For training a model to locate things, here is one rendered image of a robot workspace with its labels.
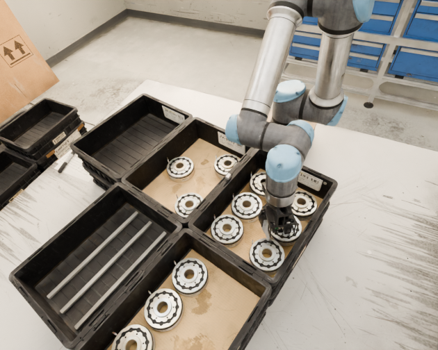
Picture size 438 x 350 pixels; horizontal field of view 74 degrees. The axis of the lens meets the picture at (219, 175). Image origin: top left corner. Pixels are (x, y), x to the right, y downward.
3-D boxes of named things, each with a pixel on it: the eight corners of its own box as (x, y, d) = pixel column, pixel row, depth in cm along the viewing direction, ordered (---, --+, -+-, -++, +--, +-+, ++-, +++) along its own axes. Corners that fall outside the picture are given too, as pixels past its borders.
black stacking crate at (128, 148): (150, 113, 138) (144, 93, 130) (197, 137, 126) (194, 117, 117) (81, 166, 120) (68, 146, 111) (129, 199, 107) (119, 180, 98)
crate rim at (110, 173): (144, 96, 131) (143, 92, 129) (195, 119, 118) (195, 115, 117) (70, 149, 112) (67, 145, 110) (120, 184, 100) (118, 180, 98)
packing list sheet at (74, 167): (98, 123, 154) (97, 123, 153) (133, 135, 146) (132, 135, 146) (51, 167, 136) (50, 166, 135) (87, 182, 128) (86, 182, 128)
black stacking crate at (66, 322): (129, 201, 107) (119, 182, 98) (190, 244, 94) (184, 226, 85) (31, 290, 88) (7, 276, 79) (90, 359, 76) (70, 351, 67)
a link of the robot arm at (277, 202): (262, 177, 74) (293, 171, 74) (261, 188, 77) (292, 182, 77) (269, 201, 69) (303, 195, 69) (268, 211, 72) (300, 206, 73)
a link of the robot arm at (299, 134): (275, 111, 75) (260, 139, 69) (319, 121, 72) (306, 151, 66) (274, 134, 81) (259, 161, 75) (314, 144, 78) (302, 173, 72)
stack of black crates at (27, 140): (75, 145, 227) (44, 96, 192) (104, 156, 217) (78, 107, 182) (34, 182, 205) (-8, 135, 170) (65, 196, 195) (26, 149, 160)
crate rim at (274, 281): (258, 148, 106) (258, 144, 104) (338, 186, 93) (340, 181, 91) (186, 229, 87) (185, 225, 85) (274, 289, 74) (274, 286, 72)
